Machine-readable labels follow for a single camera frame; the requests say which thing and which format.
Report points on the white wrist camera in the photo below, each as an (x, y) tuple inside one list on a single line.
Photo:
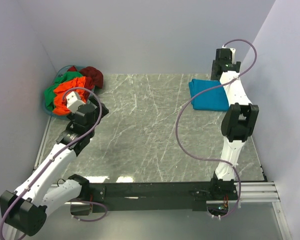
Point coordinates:
[(233, 51), (73, 101)]

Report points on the green t shirt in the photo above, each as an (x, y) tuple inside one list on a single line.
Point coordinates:
[(49, 94)]

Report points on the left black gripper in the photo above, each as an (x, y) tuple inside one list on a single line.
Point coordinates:
[(100, 108)]

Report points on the aluminium rail frame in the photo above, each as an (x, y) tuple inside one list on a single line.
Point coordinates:
[(251, 192)]

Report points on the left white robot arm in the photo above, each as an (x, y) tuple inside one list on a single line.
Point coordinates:
[(28, 206)]

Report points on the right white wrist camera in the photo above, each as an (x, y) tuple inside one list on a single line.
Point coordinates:
[(233, 51)]

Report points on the black base beam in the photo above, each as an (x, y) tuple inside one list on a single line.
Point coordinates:
[(160, 195)]

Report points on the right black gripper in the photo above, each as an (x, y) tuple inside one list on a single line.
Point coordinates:
[(225, 65)]

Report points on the dark red t shirt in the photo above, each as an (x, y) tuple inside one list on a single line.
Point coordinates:
[(96, 76)]

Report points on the blue t shirt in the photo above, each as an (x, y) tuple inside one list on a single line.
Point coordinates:
[(212, 100)]

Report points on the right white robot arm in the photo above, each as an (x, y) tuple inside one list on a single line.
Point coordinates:
[(240, 119)]

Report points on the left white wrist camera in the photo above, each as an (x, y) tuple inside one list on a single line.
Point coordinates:
[(73, 101)]

